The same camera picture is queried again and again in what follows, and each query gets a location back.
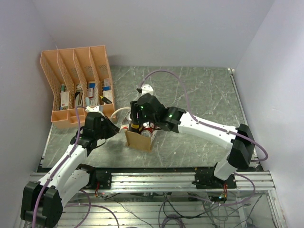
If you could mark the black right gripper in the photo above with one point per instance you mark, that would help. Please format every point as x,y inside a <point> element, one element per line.
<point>134,113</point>

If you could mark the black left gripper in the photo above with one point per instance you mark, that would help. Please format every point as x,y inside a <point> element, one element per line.
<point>112,128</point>

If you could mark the black soda can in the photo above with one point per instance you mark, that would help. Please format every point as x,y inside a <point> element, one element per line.
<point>135,128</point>

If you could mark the watermelon print canvas bag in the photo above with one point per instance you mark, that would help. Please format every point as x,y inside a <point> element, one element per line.
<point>134,140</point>

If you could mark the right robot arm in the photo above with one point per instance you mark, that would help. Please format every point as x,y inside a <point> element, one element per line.
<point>238,141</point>

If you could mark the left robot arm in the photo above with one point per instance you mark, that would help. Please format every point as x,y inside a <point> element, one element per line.
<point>43,201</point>

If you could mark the red can back left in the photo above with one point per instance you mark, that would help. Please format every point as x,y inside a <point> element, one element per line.
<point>128,117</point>

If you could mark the red can silver top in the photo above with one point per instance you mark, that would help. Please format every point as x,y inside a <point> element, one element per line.
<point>148,126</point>

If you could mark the red can front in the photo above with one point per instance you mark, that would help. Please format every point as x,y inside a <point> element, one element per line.
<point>146,133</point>

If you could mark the yellow highlighter marker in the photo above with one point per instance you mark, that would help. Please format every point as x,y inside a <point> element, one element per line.
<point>105,100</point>

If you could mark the white medicine box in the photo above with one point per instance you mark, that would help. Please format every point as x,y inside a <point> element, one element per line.
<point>64,100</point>

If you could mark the orange plastic file organizer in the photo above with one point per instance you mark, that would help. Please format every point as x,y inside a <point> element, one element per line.
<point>85,73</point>

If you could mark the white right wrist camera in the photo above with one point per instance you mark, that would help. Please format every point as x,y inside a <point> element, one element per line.
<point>145,89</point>

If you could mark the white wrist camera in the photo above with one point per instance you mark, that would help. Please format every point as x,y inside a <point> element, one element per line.
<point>145,89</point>
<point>97,109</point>

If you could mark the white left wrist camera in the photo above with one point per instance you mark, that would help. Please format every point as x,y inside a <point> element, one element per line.
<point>97,109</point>

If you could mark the aluminium mounting rail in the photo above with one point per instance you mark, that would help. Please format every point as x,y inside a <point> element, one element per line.
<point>162,182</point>

